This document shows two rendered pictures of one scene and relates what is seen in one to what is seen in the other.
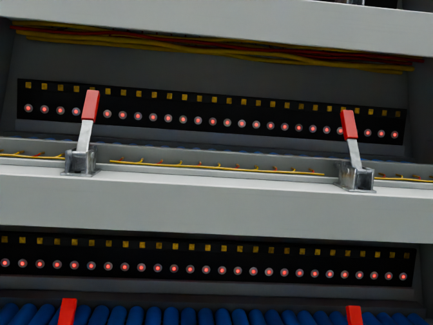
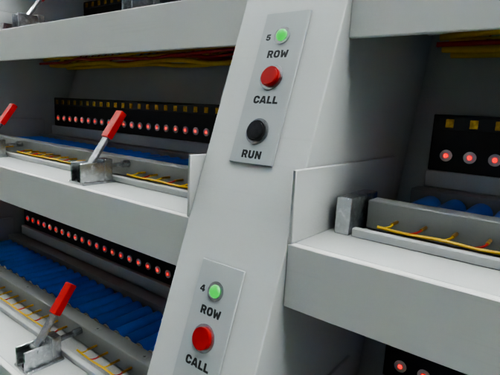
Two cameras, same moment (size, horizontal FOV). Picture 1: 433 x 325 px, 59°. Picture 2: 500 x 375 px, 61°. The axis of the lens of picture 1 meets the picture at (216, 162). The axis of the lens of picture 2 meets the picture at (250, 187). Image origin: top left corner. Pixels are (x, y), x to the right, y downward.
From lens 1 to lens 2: 61 cm
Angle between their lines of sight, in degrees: 42
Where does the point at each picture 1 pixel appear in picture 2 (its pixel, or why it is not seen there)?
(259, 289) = (130, 276)
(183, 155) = (53, 149)
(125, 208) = not seen: outside the picture
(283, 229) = (34, 207)
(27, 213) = not seen: outside the picture
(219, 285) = (109, 263)
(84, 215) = not seen: outside the picture
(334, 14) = (107, 23)
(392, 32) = (143, 30)
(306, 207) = (42, 191)
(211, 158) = (65, 152)
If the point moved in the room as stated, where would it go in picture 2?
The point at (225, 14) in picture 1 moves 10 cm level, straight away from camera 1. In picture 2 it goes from (55, 39) to (121, 72)
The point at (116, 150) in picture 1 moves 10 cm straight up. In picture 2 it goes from (29, 144) to (48, 82)
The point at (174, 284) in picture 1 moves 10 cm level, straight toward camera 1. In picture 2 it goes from (87, 254) to (24, 248)
